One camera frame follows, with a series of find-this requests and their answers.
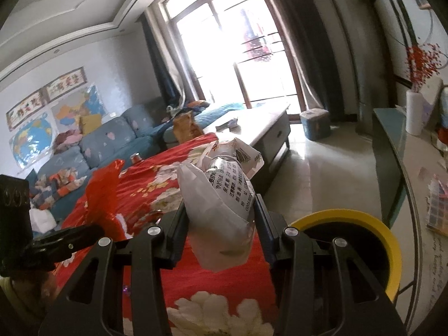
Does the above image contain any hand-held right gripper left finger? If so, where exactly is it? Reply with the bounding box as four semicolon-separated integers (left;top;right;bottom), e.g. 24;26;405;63
38;203;191;336

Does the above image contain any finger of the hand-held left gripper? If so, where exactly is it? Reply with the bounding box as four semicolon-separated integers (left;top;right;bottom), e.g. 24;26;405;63
34;224;106;264

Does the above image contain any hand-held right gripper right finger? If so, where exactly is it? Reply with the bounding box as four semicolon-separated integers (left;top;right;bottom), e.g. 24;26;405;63
254;192;408;336

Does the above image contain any white printed plastic bag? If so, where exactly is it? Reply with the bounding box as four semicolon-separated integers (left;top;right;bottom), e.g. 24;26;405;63
177;161;260;273

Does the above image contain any red plastic bag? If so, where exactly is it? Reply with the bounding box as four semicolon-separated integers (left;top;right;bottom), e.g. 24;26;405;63
85;159;126;240

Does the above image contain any white yellow-edged snack bag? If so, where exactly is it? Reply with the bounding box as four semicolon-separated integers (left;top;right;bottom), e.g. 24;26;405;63
198;138;263;183

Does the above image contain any yellow round trash bin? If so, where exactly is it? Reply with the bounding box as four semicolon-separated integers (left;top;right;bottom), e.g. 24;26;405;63
290;209;403;302

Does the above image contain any person's left hand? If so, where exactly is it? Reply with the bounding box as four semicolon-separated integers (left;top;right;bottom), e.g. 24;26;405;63
19;272;59;323

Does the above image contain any white crumpled tissue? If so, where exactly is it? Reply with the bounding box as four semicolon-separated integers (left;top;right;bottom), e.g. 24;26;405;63
29;208;57;232

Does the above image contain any red floral blanket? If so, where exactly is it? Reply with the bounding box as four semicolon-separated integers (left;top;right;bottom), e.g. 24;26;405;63
52;131;281;336

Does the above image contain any patchwork cloth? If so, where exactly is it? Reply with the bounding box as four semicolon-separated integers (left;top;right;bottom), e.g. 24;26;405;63
30;169;89;201

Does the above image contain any world map poster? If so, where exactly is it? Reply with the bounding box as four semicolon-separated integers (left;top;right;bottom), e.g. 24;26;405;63
9;112;59;176

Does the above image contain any pink clothes pile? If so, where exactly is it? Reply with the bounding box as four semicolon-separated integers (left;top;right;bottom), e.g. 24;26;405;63
53;129;83;154

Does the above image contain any grey coffee table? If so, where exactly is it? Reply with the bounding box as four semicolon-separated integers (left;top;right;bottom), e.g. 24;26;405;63
214;103;293;194

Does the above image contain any framed red embroidery picture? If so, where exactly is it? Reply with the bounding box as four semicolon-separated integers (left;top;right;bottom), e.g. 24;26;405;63
43;66;87;104
6;90;46;132

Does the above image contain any blue patterned sofa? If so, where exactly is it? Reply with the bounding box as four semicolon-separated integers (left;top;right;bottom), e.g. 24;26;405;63
29;102;245;222

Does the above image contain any teal storage box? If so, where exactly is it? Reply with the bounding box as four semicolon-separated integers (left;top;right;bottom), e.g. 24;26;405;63
299;108;332;141

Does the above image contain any yellow cushion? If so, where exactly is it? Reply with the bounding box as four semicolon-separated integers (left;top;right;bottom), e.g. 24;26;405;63
79;113;103;136

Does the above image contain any colourful country map poster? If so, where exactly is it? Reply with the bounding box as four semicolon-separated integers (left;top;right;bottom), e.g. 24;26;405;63
52;83;108;129

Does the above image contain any glass-topped side cabinet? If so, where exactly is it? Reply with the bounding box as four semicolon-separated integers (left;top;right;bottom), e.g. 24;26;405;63
372;107;448;336

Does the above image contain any dark blue curtain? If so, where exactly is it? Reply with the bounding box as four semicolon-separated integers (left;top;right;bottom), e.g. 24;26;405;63
141;10;197;103

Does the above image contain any clear bead organizer box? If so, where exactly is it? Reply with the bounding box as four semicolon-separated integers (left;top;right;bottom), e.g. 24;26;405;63
425;174;448;232

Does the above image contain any large window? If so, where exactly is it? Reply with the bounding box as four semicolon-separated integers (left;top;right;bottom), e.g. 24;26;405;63
159;0;306;110

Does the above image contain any grey brown curtain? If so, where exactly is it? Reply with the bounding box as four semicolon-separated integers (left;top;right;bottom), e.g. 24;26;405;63
258;0;355;121

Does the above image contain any white board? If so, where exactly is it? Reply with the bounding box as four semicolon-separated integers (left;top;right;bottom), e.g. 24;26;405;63
420;76;444;134

